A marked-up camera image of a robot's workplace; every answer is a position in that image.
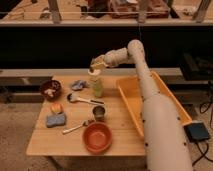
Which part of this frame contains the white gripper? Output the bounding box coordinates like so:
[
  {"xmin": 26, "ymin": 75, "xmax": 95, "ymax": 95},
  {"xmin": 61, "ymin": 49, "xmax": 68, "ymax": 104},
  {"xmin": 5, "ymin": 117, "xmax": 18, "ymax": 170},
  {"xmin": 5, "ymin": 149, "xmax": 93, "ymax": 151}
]
[{"xmin": 90, "ymin": 55, "xmax": 114, "ymax": 70}]

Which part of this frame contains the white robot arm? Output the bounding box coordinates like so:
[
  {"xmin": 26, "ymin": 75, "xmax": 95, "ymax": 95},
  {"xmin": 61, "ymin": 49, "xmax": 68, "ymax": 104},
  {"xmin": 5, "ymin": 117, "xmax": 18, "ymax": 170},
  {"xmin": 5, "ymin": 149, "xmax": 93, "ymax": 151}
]
[{"xmin": 90, "ymin": 39, "xmax": 193, "ymax": 171}]

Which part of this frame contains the green pepper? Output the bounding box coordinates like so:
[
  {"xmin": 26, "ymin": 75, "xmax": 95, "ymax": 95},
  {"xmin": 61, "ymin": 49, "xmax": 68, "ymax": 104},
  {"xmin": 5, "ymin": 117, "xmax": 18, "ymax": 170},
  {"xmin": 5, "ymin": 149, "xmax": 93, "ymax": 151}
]
[{"xmin": 93, "ymin": 79, "xmax": 103, "ymax": 98}]

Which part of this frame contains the small metal cup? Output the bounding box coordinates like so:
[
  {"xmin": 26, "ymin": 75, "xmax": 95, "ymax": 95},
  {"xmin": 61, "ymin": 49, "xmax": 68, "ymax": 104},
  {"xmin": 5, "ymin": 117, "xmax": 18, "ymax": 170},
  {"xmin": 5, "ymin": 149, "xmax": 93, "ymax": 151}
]
[{"xmin": 92, "ymin": 106, "xmax": 105, "ymax": 122}]

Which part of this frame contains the blue crumpled cloth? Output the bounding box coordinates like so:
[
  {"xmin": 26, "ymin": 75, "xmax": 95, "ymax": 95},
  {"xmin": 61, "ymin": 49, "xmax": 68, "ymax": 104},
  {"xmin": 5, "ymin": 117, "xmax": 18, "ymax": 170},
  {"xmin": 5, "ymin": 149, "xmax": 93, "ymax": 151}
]
[{"xmin": 71, "ymin": 80, "xmax": 87, "ymax": 91}]

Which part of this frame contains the yellow plastic bin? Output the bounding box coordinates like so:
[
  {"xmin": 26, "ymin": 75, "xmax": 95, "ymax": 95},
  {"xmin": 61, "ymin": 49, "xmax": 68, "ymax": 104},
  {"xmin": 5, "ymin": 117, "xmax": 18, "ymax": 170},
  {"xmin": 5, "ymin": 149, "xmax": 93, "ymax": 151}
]
[{"xmin": 116, "ymin": 71, "xmax": 192, "ymax": 139}]

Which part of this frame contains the dark brown bowl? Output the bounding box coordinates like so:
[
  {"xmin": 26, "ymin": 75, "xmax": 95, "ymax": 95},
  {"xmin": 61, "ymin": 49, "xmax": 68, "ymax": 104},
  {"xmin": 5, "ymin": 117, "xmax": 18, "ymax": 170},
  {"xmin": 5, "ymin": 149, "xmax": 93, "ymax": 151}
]
[{"xmin": 39, "ymin": 80, "xmax": 62, "ymax": 101}]

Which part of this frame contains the wooden table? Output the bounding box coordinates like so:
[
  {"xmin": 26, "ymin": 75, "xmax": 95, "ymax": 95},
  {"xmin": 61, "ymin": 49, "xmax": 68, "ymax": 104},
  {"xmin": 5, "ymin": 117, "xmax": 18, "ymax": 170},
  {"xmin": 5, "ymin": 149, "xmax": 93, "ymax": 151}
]
[{"xmin": 26, "ymin": 75, "xmax": 145, "ymax": 157}]

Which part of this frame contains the orange yellow toy fruit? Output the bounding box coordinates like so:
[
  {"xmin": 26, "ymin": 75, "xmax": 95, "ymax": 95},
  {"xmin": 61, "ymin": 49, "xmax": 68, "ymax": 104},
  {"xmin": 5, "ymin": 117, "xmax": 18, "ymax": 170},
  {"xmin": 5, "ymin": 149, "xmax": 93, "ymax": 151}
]
[{"xmin": 50, "ymin": 103, "xmax": 63, "ymax": 114}]

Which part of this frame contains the metal spoon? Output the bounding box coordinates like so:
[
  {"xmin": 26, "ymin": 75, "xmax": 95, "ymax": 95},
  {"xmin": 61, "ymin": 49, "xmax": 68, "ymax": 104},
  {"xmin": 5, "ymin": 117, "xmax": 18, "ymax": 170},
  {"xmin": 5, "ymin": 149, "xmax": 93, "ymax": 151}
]
[{"xmin": 62, "ymin": 119, "xmax": 95, "ymax": 135}]

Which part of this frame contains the blue sponge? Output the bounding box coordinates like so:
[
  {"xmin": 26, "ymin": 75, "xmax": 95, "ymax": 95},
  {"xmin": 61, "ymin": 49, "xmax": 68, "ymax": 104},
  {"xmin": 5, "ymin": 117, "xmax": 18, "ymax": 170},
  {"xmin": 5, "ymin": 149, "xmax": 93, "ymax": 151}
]
[{"xmin": 46, "ymin": 114, "xmax": 66, "ymax": 128}]

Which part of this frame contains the orange plastic bowl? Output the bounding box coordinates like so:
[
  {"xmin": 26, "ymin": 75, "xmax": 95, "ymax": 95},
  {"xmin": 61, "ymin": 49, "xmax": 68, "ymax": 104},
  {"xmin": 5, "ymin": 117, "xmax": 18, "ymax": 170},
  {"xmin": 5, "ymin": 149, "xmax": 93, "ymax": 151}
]
[{"xmin": 82, "ymin": 122, "xmax": 112, "ymax": 154}]

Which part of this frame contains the black box on floor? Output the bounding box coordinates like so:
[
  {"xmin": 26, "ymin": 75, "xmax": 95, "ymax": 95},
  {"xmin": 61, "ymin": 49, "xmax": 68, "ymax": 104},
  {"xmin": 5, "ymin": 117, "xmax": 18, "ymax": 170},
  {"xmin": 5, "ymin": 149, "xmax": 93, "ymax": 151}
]
[{"xmin": 184, "ymin": 122, "xmax": 211, "ymax": 142}]

